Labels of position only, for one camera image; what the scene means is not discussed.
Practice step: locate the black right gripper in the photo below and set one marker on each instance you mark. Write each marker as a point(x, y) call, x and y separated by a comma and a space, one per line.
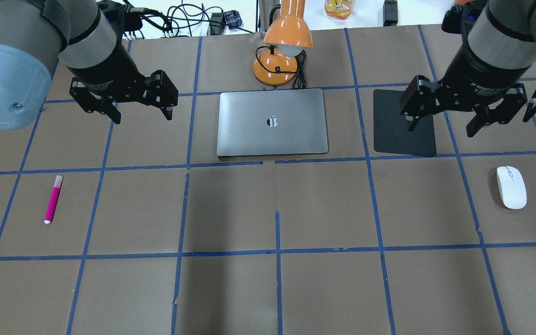
point(477, 70)

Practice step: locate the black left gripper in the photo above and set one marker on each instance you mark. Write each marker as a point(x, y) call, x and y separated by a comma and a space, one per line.
point(103, 70)

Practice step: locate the white computer mouse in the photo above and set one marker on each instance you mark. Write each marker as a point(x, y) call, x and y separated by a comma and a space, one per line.
point(511, 187)

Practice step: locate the pink marker pen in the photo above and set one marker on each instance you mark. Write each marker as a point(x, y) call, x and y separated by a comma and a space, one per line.
point(53, 200)

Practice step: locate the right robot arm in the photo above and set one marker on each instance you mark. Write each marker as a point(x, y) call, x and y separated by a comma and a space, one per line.
point(498, 47)

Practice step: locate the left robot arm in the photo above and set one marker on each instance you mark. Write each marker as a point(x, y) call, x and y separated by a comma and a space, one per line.
point(86, 37)

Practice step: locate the black mousepad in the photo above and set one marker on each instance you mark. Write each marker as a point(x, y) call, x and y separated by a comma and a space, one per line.
point(391, 128)

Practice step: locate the black power adapter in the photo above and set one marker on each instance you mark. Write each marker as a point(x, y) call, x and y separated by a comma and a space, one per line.
point(390, 13)

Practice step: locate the grey closed laptop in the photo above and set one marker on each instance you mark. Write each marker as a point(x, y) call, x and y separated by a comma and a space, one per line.
point(277, 122)

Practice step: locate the orange desk lamp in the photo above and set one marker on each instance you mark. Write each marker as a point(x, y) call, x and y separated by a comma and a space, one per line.
point(281, 59)

